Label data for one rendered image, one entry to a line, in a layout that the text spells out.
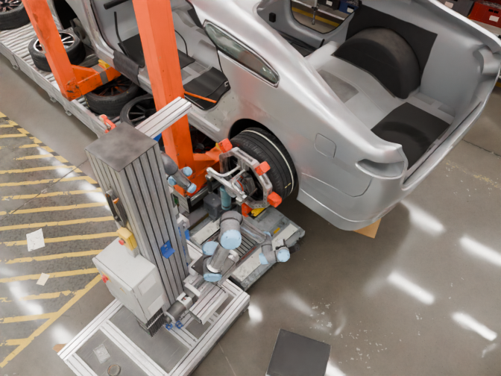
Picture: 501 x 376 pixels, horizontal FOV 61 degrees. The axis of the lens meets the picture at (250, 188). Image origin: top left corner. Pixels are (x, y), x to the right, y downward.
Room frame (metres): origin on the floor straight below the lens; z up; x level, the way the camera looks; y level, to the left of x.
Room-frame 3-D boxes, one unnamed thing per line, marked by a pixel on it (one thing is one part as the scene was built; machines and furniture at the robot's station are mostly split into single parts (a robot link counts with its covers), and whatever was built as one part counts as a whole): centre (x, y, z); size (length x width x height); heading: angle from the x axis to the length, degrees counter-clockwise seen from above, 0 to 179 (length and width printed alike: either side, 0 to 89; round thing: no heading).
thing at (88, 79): (4.03, 1.73, 0.69); 0.52 x 0.17 x 0.35; 136
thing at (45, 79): (4.83, 2.44, 0.19); 1.00 x 0.86 x 0.39; 46
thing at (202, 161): (2.69, 0.35, 0.69); 0.52 x 0.17 x 0.35; 136
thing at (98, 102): (4.05, 1.60, 0.39); 0.66 x 0.66 x 0.24
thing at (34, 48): (4.90, 2.50, 0.39); 0.66 x 0.66 x 0.24
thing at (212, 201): (2.51, 0.24, 0.26); 0.42 x 0.18 x 0.35; 136
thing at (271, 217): (2.39, -0.07, 0.32); 0.40 x 0.30 x 0.28; 46
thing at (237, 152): (2.27, 0.04, 0.85); 0.54 x 0.07 x 0.54; 46
